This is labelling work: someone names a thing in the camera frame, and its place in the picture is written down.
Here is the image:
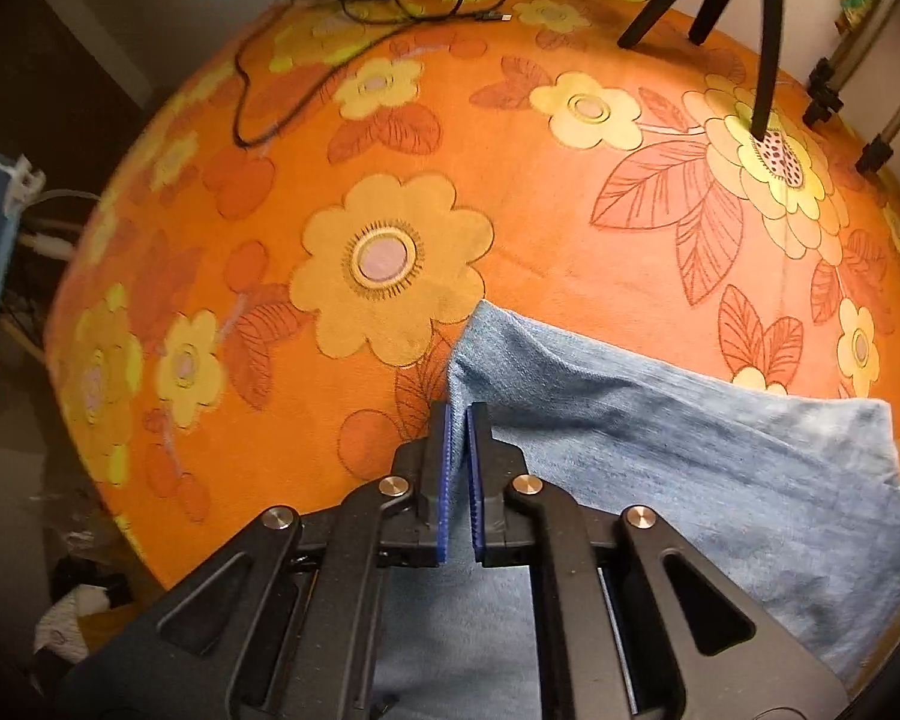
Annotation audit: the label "tall folded tripod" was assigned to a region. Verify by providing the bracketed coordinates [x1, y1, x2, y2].
[801, 0, 900, 175]

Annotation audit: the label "loose black cable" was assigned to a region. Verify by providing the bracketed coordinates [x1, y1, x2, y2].
[232, 0, 515, 149]

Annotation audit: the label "white clip lamp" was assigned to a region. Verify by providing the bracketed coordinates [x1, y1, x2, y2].
[7, 154, 47, 203]

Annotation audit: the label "small black tripod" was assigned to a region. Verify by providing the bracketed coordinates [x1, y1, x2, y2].
[616, 0, 785, 142]

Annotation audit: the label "light blue denim pants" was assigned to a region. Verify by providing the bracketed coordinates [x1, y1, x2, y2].
[375, 298, 900, 720]

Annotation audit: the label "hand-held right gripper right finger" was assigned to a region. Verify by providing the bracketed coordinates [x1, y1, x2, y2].
[466, 401, 848, 720]

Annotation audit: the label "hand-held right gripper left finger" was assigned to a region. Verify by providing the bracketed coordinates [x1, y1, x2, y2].
[58, 400, 451, 720]

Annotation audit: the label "white lamp cable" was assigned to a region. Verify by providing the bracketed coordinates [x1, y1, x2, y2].
[34, 187, 106, 211]

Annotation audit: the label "orange floral tablecloth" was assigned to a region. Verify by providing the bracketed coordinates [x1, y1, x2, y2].
[45, 0, 900, 593]

